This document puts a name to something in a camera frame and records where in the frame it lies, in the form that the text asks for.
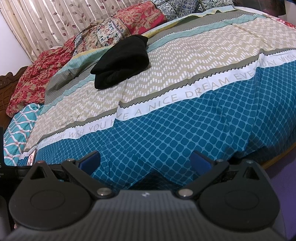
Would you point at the carved wooden headboard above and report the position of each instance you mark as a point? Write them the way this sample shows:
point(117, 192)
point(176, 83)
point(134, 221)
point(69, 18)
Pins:
point(9, 88)

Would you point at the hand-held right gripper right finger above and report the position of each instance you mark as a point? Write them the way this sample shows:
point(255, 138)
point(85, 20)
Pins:
point(198, 162)

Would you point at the black pants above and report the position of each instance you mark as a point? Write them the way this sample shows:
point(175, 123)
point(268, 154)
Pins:
point(120, 62)

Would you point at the smartphone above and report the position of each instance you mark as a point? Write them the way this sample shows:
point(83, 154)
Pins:
point(32, 158)

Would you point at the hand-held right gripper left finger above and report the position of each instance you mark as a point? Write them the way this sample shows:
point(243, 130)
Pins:
point(90, 160)

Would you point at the leaf print pleated curtain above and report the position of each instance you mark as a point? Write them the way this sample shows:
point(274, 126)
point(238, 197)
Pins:
point(57, 20)

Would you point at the printed patterned bed sheet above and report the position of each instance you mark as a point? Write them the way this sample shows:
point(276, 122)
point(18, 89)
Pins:
point(185, 111)

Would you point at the floral patchwork quilt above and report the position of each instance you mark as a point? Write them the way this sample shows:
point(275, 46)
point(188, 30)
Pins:
point(46, 69)

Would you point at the teal lattice patterned pillow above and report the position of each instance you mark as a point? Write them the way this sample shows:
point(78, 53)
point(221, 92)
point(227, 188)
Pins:
point(22, 129)

